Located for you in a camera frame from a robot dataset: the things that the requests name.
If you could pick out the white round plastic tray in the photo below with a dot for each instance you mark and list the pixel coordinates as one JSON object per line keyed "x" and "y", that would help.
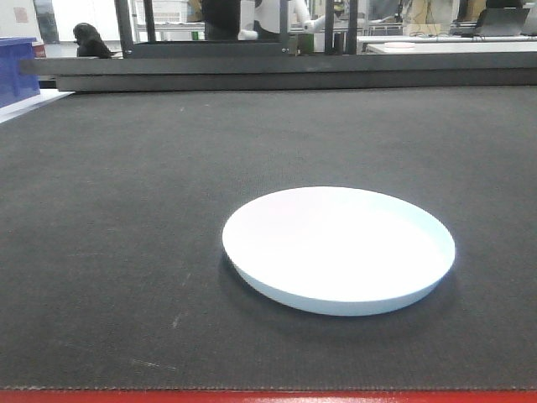
{"x": 338, "y": 251}

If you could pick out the dark grey table mat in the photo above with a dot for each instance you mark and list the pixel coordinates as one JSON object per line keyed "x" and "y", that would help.
{"x": 112, "y": 269}

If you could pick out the black-haired seated person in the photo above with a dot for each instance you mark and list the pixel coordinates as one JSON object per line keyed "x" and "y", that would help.
{"x": 89, "y": 42}

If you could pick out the blue plastic storage bin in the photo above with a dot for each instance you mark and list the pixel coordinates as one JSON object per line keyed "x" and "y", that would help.
{"x": 16, "y": 86}

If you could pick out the red table edge strip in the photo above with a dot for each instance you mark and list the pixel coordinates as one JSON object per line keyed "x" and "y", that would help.
{"x": 262, "y": 396}

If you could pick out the black metal frame rack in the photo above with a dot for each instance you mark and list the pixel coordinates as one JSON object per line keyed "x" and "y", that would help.
{"x": 260, "y": 66}

